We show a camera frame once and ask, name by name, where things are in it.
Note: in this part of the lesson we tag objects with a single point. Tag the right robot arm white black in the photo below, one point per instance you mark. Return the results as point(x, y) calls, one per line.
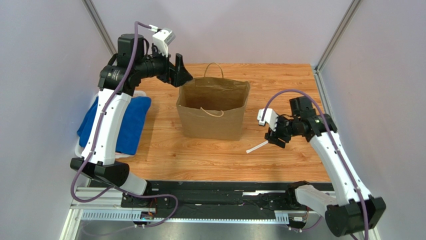
point(332, 156)

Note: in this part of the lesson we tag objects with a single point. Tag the white paper straw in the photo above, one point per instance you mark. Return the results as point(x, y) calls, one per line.
point(256, 147)

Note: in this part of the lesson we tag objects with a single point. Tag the white plastic basket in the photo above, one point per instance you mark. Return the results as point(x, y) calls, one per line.
point(126, 154)

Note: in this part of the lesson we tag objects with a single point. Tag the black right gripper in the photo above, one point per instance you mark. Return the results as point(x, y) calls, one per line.
point(281, 132)

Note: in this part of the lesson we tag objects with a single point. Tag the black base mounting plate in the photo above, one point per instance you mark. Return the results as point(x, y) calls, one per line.
point(216, 200)

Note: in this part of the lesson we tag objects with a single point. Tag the aluminium frame rail front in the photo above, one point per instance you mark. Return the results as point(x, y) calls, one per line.
point(101, 203)

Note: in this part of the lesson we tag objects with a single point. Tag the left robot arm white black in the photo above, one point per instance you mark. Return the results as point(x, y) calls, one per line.
point(117, 83)

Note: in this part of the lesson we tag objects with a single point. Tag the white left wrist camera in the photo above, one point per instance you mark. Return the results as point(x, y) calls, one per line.
point(162, 38)

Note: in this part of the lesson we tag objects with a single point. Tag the blue folded cloth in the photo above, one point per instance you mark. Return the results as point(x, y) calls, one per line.
point(133, 126)

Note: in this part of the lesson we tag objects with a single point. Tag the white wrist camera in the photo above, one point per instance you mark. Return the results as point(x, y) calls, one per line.
point(267, 116)
point(162, 38)

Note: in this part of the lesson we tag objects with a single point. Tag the brown paper bag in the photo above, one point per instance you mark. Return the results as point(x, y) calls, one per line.
point(213, 107)

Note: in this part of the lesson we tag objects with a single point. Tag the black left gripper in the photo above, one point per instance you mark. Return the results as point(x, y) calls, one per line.
point(177, 75)

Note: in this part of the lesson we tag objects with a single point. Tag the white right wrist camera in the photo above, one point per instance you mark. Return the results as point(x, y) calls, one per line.
point(267, 116)

